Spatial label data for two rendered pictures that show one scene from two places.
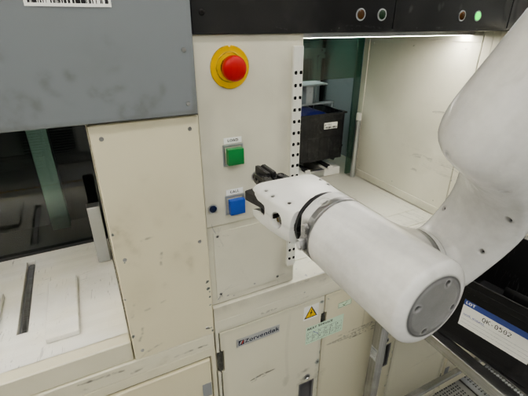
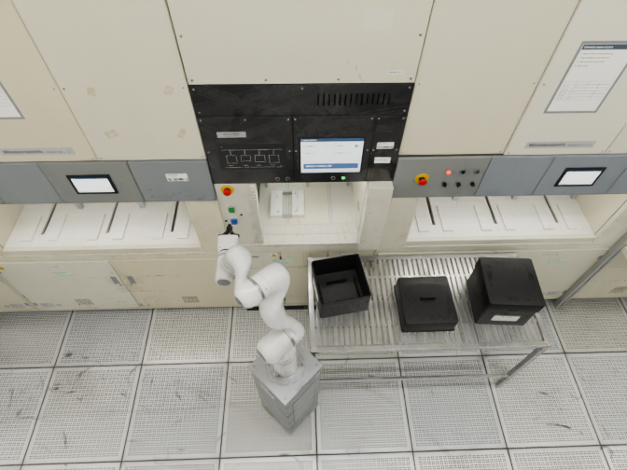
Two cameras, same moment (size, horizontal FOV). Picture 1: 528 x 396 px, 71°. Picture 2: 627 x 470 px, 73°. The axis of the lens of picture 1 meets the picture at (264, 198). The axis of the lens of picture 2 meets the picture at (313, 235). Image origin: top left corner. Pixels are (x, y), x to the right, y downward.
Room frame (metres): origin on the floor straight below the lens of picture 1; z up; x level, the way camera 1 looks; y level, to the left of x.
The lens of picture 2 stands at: (-0.49, -0.91, 2.94)
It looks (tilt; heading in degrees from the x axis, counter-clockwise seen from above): 54 degrees down; 24
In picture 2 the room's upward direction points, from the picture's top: 1 degrees clockwise
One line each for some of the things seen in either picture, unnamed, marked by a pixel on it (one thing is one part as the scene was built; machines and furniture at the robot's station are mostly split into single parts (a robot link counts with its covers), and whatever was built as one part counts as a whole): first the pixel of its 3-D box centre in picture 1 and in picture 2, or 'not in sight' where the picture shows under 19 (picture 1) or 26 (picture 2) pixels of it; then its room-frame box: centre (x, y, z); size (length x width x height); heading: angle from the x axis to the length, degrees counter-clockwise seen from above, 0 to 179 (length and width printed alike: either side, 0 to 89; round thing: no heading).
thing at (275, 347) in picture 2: not in sight; (277, 348); (0.11, -0.48, 1.07); 0.19 x 0.12 x 0.24; 156
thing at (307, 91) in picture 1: (306, 124); not in sight; (1.43, -0.16, 1.06); 0.24 x 0.20 x 0.32; 116
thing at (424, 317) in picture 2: not in sight; (425, 301); (0.76, -1.05, 0.83); 0.29 x 0.29 x 0.13; 27
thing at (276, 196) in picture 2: not in sight; (286, 203); (1.03, -0.06, 0.89); 0.22 x 0.21 x 0.04; 26
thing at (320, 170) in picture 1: (303, 164); not in sight; (1.43, -0.16, 0.89); 0.22 x 0.21 x 0.04; 26
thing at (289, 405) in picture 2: not in sight; (287, 387); (0.13, -0.50, 0.38); 0.28 x 0.28 x 0.76; 71
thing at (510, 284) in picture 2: not in sight; (502, 291); (0.96, -1.41, 0.89); 0.29 x 0.29 x 0.25; 23
